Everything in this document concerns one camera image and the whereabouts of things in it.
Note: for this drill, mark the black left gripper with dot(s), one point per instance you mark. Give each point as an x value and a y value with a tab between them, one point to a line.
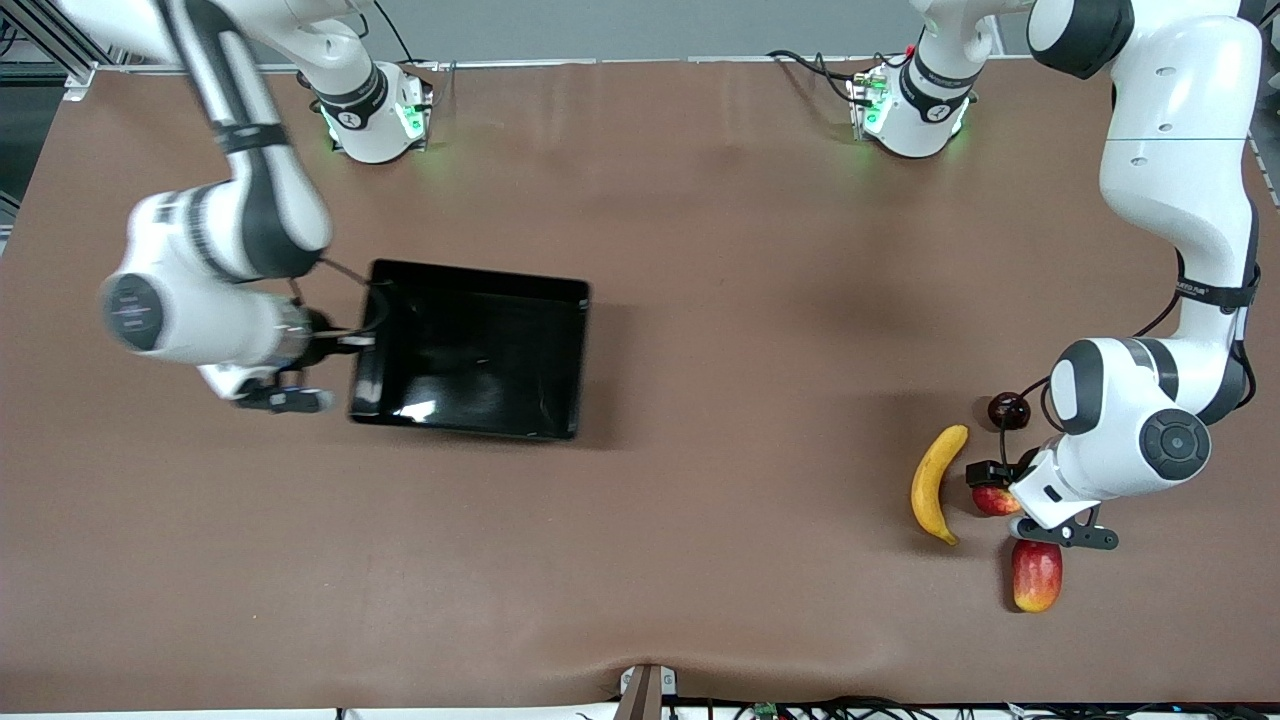
1026	462

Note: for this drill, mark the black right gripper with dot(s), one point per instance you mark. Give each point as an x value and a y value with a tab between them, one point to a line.
322	335

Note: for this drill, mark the small red yellow apple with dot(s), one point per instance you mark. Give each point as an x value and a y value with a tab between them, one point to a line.
992	500

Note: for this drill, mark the yellow banana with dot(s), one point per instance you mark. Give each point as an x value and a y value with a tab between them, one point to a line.
930	490

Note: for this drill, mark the black plastic box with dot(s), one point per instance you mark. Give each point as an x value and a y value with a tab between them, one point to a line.
480	350

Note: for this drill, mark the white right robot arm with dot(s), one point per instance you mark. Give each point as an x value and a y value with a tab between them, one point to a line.
270	190

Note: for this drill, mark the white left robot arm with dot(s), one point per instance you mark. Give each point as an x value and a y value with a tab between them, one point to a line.
1170	150

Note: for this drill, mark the dark purple plum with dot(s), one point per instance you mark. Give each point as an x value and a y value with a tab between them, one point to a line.
1018	412

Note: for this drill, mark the red yellow mango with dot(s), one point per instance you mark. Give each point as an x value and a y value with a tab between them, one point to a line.
1037	578

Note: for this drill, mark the brown table mat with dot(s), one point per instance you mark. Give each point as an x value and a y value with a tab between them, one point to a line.
700	550

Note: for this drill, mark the silver table edge rail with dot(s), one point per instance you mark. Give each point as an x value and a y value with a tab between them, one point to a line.
520	63

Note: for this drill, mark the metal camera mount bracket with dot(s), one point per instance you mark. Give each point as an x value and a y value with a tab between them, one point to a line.
645	690

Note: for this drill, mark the aluminium frame profile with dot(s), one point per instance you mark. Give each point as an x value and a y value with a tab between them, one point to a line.
50	40

